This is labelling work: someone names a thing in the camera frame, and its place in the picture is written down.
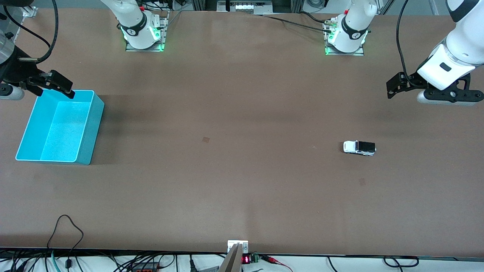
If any white jeep toy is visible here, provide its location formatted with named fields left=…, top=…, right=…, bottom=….
left=343, top=140, right=377, bottom=156

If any cyan plastic bin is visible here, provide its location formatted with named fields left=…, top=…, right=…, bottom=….
left=15, top=90, right=105, bottom=165

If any aluminium profile bar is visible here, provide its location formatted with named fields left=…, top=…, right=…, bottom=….
left=377, top=0, right=396, bottom=15

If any red clip lead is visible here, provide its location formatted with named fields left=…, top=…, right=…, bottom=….
left=260, top=255, right=294, bottom=272

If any grey metal pole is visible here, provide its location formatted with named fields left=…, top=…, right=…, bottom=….
left=219, top=243, right=243, bottom=272

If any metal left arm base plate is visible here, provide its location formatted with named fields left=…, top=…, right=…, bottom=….
left=324, top=18, right=365, bottom=57

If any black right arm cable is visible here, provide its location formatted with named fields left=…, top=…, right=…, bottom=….
left=0, top=0, right=59, bottom=63

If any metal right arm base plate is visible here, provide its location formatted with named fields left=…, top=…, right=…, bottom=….
left=125, top=11, right=169, bottom=53

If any black cable to arm base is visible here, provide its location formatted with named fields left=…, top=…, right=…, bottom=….
left=260, top=11, right=334, bottom=33

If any thin black looped cable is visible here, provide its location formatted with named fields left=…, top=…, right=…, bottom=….
left=47, top=214, right=84, bottom=269

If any aluminium frame rack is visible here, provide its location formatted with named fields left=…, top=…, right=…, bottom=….
left=191, top=0, right=305, bottom=15

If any black coiled cable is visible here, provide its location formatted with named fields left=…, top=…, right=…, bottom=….
left=383, top=256, right=420, bottom=268

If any white mount bracket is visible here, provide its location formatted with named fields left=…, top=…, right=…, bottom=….
left=227, top=240, right=249, bottom=254

